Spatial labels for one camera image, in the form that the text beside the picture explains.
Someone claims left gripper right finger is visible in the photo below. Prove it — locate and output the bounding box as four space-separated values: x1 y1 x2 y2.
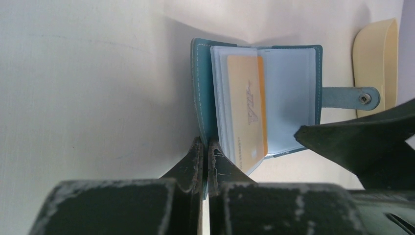
207 139 368 235

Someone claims orange credit card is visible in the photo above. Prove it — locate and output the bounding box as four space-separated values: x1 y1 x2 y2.
227 52 268 174

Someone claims blue leather card holder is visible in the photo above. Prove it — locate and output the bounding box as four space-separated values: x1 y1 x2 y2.
190 37 381 200

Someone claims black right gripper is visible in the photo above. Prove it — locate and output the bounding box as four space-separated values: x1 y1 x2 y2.
294 99 415 235

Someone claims beige oval tray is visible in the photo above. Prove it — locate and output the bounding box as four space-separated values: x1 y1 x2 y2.
352 18 399 118

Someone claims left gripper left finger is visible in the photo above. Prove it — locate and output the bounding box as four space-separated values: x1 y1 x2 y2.
30 137 204 235

